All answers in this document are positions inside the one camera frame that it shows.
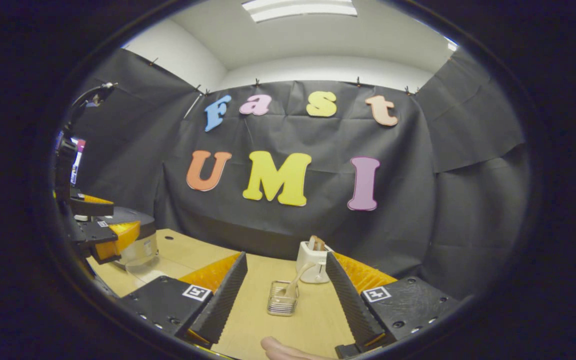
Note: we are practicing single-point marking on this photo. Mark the black backdrop cloth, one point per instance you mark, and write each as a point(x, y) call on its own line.
point(408, 200)

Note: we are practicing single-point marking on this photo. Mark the computer monitor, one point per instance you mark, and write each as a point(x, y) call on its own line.
point(77, 162)

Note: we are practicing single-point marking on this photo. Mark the ceiling light panel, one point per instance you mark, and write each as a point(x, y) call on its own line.
point(300, 10)

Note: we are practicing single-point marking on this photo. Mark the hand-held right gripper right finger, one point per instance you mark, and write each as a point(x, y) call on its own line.
point(350, 300)

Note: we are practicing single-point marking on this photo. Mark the white toaster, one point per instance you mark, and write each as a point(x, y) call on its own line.
point(313, 262)

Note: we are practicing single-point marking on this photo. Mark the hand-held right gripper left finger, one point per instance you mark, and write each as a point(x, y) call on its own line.
point(220, 300)

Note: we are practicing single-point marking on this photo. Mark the toasted bread slice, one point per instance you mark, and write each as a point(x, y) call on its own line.
point(316, 243)

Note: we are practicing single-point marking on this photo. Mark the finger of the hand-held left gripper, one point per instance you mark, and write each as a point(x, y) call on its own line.
point(118, 240)
point(93, 206)

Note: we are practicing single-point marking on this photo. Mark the clear plastic container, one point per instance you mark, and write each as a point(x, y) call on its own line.
point(168, 267)

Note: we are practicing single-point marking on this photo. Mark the black silver rice cooker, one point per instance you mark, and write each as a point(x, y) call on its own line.
point(145, 245)

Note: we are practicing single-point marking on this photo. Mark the wooden spoon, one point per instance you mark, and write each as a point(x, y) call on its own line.
point(295, 280)

